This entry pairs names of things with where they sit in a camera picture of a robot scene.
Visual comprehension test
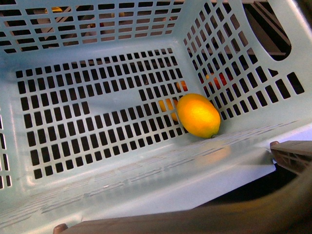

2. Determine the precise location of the brown basket handle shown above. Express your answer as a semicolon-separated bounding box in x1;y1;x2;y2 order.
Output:
53;140;312;234

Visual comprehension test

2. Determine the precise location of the light blue plastic basket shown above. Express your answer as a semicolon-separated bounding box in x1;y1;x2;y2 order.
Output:
0;0;312;234

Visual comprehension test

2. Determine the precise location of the yellow lemon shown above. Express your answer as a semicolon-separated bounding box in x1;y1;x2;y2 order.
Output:
176;94;221;138

